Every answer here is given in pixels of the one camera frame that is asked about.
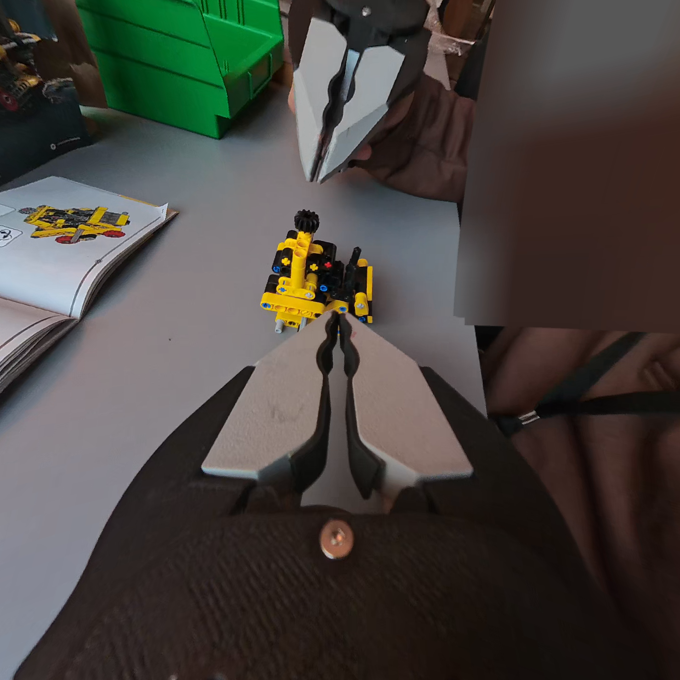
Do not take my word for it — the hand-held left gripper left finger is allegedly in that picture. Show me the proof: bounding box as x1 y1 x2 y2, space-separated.
201 312 341 495

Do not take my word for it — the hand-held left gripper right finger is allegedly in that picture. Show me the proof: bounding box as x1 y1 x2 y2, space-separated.
338 313 475 513

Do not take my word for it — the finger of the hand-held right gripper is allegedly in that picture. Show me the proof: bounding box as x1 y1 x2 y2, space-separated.
317 44 409 185
292 17 350 184

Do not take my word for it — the yellow black lego vehicle model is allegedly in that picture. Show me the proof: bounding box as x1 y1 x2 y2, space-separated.
259 209 374 334

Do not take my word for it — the open lego instruction booklet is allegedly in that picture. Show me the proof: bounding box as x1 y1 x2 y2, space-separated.
0 175 179 395

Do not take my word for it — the dark lego set box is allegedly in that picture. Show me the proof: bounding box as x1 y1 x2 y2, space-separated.
0 11 94 187

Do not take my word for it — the person's right hand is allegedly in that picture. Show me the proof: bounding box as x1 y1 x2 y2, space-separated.
348 104 397 171

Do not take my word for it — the crumpled plastic bag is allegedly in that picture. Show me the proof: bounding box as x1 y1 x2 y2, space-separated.
422 0 495 92

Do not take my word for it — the green plastic storage bin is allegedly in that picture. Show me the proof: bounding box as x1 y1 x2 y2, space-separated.
74 0 285 140

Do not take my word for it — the black lanyard strap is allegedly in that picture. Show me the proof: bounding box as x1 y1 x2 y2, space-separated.
494 332 680 437

